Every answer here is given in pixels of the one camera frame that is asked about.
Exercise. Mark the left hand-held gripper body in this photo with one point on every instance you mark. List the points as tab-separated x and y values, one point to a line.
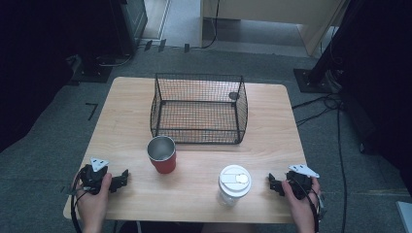
92	178

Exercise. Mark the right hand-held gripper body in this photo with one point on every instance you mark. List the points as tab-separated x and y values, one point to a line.
299	184

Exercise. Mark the red cup with steel inside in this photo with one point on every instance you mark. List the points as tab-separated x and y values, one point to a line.
165	164

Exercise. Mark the person's right hand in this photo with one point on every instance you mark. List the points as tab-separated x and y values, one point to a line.
302	210

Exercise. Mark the person's left hand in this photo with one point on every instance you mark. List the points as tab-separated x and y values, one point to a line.
92	207

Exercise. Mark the person's legs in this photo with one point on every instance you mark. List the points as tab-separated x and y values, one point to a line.
226	228

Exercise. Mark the white flat object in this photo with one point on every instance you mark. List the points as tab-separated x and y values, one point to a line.
405	216

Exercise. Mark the dark curtain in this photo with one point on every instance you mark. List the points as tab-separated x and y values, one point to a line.
39	64
382	81

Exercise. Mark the black floor tape strip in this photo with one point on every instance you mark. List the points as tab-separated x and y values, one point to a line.
162	45
186	48

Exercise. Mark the black cabinet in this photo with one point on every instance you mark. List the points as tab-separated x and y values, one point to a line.
129	22

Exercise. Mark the light wooden cabinet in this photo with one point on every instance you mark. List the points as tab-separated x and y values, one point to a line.
275	11

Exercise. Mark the black floor base plate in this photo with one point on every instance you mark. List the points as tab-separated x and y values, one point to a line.
92	73

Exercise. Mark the black stand with base plate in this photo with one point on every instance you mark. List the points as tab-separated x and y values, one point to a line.
319	79

